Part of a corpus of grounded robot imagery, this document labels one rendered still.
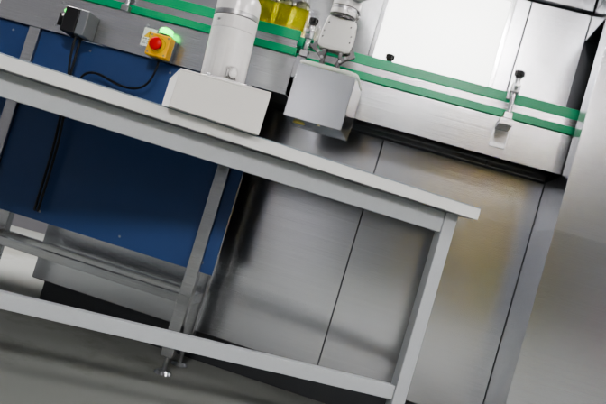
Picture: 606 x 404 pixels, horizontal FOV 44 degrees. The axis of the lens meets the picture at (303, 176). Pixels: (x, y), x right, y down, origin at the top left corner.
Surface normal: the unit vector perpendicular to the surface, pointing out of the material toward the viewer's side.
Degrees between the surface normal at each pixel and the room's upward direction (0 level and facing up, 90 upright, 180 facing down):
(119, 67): 90
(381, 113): 90
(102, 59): 90
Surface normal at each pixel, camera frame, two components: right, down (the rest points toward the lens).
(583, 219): -0.13, -0.09
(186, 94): 0.28, 0.04
